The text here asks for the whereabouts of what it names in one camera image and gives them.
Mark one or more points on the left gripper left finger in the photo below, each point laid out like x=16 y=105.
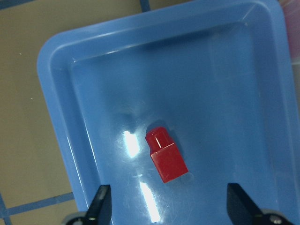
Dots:
x=98 y=213

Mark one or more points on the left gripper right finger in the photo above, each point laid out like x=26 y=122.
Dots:
x=242 y=210

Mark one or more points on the red block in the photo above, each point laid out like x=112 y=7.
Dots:
x=165 y=154

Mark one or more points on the blue plastic tray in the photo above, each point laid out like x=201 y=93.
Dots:
x=215 y=73

